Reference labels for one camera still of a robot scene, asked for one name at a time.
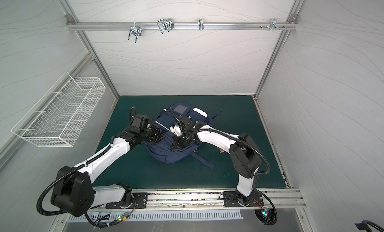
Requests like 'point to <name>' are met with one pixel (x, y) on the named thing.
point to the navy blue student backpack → (163, 150)
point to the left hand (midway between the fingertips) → (170, 129)
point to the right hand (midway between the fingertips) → (173, 144)
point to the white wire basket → (58, 119)
